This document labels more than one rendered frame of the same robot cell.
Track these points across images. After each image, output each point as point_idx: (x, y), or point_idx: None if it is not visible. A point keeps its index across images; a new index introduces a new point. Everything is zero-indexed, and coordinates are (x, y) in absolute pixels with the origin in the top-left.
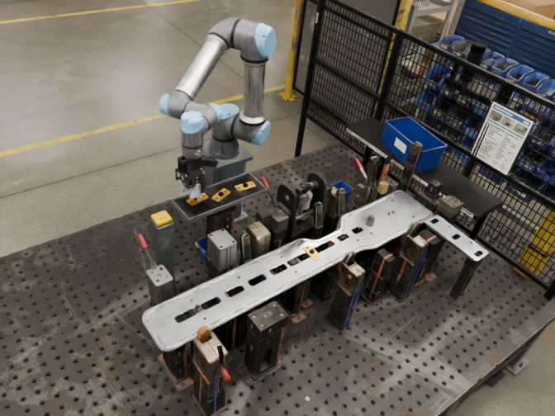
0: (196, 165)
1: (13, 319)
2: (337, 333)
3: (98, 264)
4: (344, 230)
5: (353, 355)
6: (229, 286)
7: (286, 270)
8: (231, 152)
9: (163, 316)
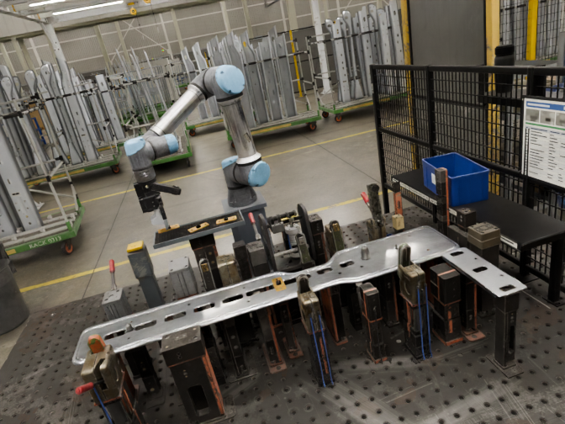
0: (150, 190)
1: (49, 346)
2: (314, 389)
3: (134, 307)
4: (330, 264)
5: (320, 418)
6: (173, 311)
7: (240, 299)
8: (242, 198)
9: (97, 333)
